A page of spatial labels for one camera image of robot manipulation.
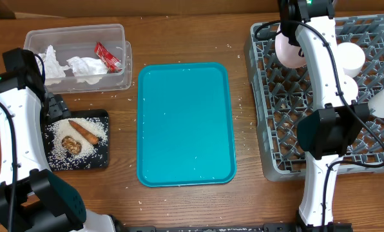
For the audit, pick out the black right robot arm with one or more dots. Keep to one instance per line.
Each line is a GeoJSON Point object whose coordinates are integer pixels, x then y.
{"type": "Point", "coordinates": [337, 118]}

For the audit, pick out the clear plastic bin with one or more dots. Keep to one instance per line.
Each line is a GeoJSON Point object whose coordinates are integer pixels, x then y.
{"type": "Point", "coordinates": [80, 41]}

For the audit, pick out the spilled white rice pile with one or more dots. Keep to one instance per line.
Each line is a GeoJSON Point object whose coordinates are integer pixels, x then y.
{"type": "Point", "coordinates": [63, 129]}

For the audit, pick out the grey dishwasher rack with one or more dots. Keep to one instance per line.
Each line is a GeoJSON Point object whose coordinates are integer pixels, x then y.
{"type": "Point", "coordinates": [283, 96]}

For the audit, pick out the white paper napkin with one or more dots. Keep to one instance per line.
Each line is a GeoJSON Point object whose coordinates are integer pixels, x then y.
{"type": "Point", "coordinates": [80, 66]}

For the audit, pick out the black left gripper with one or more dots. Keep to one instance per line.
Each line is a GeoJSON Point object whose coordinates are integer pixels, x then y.
{"type": "Point", "coordinates": [58, 109]}

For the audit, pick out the brown food scrap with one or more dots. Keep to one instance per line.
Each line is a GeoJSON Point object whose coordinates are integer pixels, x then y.
{"type": "Point", "coordinates": [74, 147]}

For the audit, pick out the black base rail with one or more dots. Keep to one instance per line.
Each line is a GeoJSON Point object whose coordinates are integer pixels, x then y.
{"type": "Point", "coordinates": [270, 227]}

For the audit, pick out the teal serving tray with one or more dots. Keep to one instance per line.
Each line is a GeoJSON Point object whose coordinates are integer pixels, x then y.
{"type": "Point", "coordinates": [185, 134]}

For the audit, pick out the orange carrot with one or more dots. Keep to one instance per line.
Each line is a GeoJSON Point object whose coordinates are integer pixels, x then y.
{"type": "Point", "coordinates": [89, 136]}

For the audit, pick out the red snack wrapper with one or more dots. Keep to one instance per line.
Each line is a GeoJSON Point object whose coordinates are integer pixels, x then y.
{"type": "Point", "coordinates": [112, 63]}

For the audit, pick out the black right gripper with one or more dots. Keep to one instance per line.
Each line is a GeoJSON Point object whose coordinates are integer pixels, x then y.
{"type": "Point", "coordinates": [294, 40]}

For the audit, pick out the light green bowl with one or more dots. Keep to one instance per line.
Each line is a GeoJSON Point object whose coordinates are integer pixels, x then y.
{"type": "Point", "coordinates": [352, 58]}

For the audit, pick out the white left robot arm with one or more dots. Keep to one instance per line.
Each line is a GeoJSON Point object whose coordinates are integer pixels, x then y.
{"type": "Point", "coordinates": [32, 197]}

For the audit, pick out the pink small bowl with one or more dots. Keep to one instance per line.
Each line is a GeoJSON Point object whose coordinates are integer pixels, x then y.
{"type": "Point", "coordinates": [349, 88]}

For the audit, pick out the large pink plate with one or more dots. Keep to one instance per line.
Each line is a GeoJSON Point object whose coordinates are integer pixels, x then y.
{"type": "Point", "coordinates": [288, 55]}

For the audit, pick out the black plastic bin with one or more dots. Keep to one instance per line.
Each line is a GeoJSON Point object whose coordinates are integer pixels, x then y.
{"type": "Point", "coordinates": [101, 161]}

